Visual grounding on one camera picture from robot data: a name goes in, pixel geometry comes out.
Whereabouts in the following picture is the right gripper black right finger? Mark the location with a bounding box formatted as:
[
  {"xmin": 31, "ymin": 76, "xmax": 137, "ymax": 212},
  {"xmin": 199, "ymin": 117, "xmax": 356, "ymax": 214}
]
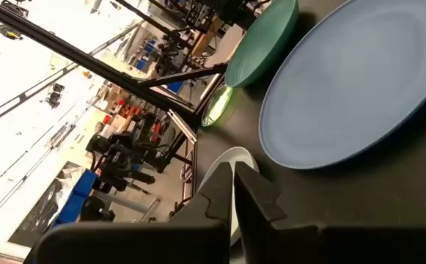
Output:
[{"xmin": 234, "ymin": 161, "xmax": 426, "ymax": 264}]

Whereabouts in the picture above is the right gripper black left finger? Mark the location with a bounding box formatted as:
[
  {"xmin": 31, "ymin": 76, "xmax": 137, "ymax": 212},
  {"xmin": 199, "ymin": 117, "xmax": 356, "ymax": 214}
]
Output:
[{"xmin": 23, "ymin": 162, "xmax": 234, "ymax": 264}]

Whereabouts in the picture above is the large green plastic plate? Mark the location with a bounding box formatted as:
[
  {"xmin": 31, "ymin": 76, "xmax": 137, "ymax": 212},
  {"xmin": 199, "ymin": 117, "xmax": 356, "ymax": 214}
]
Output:
[{"xmin": 224, "ymin": 0, "xmax": 301, "ymax": 89}]

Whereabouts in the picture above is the small clear green plate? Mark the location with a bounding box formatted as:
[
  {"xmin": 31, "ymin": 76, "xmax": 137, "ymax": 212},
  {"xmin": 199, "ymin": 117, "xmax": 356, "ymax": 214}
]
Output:
[{"xmin": 200, "ymin": 83, "xmax": 235, "ymax": 128}]

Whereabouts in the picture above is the black robot equipment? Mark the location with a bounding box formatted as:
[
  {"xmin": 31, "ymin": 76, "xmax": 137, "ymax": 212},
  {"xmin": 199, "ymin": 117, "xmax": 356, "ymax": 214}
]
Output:
[{"xmin": 85, "ymin": 111, "xmax": 158, "ymax": 194}]

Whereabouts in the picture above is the blue storage bin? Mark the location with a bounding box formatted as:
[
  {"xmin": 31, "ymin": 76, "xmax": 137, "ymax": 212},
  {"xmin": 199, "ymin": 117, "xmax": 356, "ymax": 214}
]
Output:
[
  {"xmin": 72, "ymin": 169, "xmax": 99, "ymax": 199},
  {"xmin": 53, "ymin": 193, "xmax": 86, "ymax": 227}
]

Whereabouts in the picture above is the large blue plastic plate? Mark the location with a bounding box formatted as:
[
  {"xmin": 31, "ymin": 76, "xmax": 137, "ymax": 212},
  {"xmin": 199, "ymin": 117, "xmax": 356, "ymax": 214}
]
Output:
[{"xmin": 258, "ymin": 0, "xmax": 426, "ymax": 170}]

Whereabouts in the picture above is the wooden board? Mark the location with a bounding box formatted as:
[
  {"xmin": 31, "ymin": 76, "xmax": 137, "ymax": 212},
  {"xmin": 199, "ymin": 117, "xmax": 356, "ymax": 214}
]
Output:
[{"xmin": 191, "ymin": 16, "xmax": 224, "ymax": 56}]

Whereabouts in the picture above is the chrome metal rail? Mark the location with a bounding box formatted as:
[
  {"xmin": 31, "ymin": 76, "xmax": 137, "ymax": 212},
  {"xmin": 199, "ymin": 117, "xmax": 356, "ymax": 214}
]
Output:
[{"xmin": 166, "ymin": 109, "xmax": 198, "ymax": 144}]

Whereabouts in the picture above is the black frame cross strut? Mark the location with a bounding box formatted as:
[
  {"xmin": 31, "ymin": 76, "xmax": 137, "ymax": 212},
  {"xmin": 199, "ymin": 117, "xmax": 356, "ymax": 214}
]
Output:
[{"xmin": 139, "ymin": 63, "xmax": 229, "ymax": 88}]

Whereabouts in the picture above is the black aluminium frame beam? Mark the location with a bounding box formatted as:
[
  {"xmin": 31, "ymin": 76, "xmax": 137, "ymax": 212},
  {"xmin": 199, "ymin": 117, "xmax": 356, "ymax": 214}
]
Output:
[{"xmin": 0, "ymin": 0, "xmax": 199, "ymax": 122}]

